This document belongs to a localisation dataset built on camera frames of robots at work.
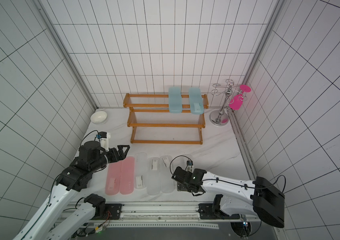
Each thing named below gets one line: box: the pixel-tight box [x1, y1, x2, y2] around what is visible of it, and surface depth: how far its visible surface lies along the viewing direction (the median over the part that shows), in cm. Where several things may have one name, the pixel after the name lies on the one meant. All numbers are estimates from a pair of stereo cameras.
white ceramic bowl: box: [90, 111, 108, 124], surface depth 112 cm
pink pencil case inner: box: [119, 156, 135, 195], surface depth 84 cm
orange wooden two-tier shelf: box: [123, 93, 209, 145], surface depth 103 cm
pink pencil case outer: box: [105, 160, 122, 196], surface depth 83 cm
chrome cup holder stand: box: [209, 79, 248, 127], surface depth 103 cm
